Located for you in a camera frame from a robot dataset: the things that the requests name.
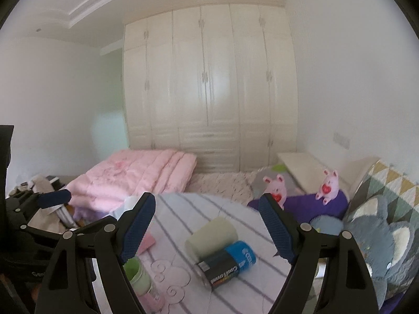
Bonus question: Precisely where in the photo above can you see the striped bed sheet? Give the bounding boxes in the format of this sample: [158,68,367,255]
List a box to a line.
[95,192,295,314]

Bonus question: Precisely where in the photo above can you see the cream wardrobe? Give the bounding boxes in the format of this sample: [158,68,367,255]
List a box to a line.
[122,4,300,174]

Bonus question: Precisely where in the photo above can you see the fluffy speckled blanket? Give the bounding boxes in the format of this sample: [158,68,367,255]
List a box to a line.
[186,170,259,207]

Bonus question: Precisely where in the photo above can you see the pink pig plush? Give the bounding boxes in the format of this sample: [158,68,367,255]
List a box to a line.
[315,169,341,206]
[262,174,289,210]

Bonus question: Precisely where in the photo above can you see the purple pillow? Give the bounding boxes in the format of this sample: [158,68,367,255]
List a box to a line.
[247,190,349,223]

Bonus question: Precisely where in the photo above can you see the pale green cylinder roll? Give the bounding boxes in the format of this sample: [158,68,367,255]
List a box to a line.
[185,216,238,260]

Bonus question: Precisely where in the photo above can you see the pile of clothes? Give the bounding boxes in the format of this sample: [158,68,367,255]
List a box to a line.
[10,175,81,234]

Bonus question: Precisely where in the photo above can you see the green plastic cup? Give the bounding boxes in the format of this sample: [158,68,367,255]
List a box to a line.
[124,257,153,296]

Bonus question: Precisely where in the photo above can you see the pink flat card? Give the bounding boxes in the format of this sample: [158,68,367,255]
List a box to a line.
[136,231,156,255]

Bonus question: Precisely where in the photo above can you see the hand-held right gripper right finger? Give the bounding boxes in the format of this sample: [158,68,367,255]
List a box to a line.
[258,193,380,314]

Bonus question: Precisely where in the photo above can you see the pink quilt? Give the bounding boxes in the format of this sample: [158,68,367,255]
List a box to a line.
[65,149,198,219]

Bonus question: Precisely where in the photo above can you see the blue cushion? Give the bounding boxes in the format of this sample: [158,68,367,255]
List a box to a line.
[309,215,344,236]

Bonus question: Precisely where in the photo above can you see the black and blue can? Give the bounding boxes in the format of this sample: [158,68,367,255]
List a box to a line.
[196,240,257,291]

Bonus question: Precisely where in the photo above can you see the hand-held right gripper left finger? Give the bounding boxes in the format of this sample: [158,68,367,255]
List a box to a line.
[34,192,156,314]

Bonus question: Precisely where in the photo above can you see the grey elephant plush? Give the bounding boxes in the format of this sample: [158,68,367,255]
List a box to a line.
[344,194,418,306]

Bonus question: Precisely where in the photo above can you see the white board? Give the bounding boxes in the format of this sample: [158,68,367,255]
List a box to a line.
[277,152,380,197]

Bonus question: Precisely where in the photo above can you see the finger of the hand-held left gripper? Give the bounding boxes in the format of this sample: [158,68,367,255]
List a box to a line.
[13,189,72,216]

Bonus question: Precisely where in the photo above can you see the pink plastic item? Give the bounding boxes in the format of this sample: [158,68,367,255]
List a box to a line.
[140,286,168,312]

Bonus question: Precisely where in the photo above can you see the triangle patterned pillow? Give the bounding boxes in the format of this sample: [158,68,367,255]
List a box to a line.
[347,160,419,223]

